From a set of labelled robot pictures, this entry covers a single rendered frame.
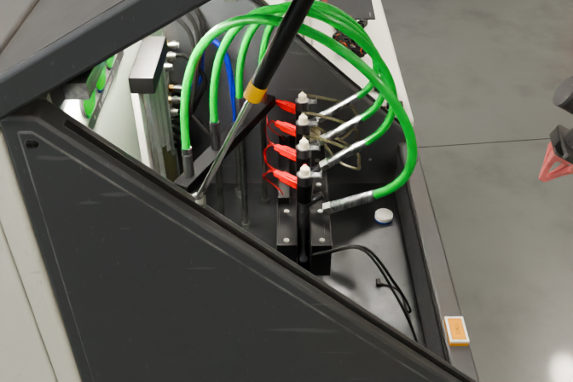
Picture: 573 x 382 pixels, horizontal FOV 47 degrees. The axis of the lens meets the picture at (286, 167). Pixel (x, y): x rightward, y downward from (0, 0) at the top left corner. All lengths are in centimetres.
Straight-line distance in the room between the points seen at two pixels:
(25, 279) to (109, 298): 10
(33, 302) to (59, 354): 11
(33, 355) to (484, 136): 263
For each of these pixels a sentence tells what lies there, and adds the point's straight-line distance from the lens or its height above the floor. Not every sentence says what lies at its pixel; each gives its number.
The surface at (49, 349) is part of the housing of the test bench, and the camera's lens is 96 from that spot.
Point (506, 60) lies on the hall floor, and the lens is 399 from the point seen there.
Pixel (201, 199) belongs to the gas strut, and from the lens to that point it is 76.
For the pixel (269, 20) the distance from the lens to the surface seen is 91.
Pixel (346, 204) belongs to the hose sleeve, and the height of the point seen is 113.
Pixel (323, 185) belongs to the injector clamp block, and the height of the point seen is 98.
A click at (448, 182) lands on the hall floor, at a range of 295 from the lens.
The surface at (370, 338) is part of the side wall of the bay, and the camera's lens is 90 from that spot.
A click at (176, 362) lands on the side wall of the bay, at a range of 94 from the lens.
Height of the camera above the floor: 181
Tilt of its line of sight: 38 degrees down
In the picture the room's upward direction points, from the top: straight up
